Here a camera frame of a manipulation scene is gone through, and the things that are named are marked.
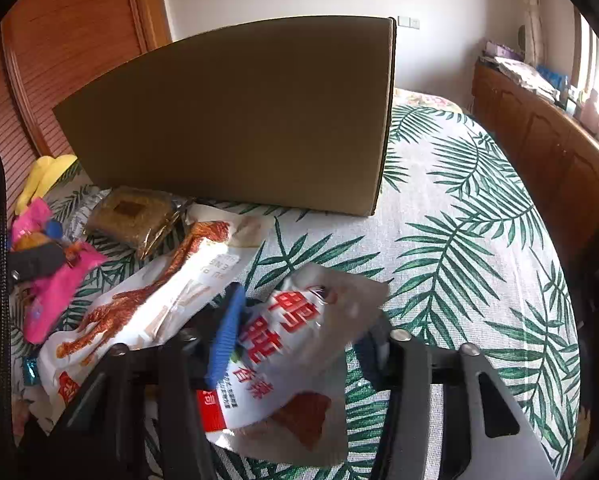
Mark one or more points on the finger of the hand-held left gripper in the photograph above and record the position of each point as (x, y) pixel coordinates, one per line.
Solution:
(34, 260)

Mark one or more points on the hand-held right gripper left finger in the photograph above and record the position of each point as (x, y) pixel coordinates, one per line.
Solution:
(227, 340)

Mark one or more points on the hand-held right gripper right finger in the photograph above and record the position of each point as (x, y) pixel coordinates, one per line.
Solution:
(372, 360)

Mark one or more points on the pink snack packet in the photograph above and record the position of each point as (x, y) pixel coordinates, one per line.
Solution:
(59, 285)

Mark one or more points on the white red-label snack packet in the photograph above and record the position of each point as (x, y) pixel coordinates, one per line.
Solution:
(289, 340)

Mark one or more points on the large white roast-print packet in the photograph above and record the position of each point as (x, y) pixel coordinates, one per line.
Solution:
(179, 280)

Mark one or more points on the teal candy packet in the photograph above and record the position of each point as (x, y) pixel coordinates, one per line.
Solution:
(31, 371)

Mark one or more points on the cardboard box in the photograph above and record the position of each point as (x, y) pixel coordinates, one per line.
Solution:
(229, 120)

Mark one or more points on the yellow plush toy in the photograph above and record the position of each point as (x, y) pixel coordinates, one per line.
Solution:
(41, 175)

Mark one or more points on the clear brown cake packet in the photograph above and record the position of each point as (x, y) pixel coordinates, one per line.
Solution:
(129, 215)

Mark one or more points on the leaf print blanket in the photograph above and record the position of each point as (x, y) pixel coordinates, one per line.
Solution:
(454, 260)

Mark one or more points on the wooden wardrobe door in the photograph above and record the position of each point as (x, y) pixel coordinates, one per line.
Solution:
(69, 60)

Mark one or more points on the floral blanket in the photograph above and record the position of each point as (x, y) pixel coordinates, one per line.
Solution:
(424, 99)

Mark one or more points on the wooden cabinet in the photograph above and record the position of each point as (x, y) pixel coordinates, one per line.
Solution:
(544, 145)

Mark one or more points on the folded printed cloth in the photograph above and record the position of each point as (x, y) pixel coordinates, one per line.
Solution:
(522, 72)

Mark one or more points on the purple box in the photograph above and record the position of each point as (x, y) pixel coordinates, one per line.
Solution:
(502, 51)

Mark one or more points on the blue packet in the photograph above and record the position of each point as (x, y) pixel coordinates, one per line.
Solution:
(553, 77)

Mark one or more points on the window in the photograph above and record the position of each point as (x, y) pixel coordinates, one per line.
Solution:
(597, 70)

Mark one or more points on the patterned curtain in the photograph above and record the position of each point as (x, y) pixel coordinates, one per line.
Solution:
(529, 10)

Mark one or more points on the white wall socket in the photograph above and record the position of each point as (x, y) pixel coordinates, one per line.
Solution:
(409, 21)

